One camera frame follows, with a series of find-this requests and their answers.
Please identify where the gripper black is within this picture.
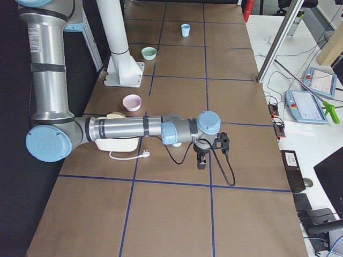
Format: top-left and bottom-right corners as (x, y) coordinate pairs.
(193, 141), (210, 170)

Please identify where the light blue cup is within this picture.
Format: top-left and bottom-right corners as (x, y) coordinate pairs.
(172, 142), (182, 147)
(181, 24), (191, 37)

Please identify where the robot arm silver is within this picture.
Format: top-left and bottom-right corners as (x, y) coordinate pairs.
(17, 1), (228, 169)

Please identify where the orange black connector block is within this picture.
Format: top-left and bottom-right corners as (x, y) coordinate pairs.
(268, 103), (286, 141)

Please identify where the pink bowl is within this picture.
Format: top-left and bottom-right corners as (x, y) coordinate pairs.
(122, 94), (142, 112)

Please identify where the black box with label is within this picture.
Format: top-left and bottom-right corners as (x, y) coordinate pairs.
(280, 150), (305, 193)

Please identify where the cream toaster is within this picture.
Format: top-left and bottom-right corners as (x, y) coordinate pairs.
(95, 114), (140, 153)

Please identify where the toast slice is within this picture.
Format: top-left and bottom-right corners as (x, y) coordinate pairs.
(106, 112), (126, 119)

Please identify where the teach pendant near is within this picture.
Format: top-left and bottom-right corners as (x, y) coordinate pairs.
(285, 90), (328, 124)

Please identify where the teach pendant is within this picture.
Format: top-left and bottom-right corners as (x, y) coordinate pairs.
(303, 67), (338, 99)
(285, 90), (328, 124)

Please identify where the green bowl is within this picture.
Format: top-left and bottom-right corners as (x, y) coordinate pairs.
(141, 47), (157, 61)

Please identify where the black monitor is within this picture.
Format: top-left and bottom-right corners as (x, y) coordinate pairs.
(314, 150), (342, 218)

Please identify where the teach pendant far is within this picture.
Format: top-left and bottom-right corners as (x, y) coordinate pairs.
(303, 67), (338, 99)

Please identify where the black camera cable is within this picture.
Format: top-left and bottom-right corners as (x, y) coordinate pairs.
(150, 133), (236, 187)

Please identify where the white toaster plug cable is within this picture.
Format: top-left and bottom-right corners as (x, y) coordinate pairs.
(108, 148), (152, 161)

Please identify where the white pedestal column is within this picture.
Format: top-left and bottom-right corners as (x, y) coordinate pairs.
(96, 0), (145, 88)

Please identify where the green handled reacher grabber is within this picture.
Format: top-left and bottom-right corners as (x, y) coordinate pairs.
(273, 59), (337, 124)

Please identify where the aluminium frame post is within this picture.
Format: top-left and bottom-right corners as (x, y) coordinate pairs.
(256, 0), (304, 83)

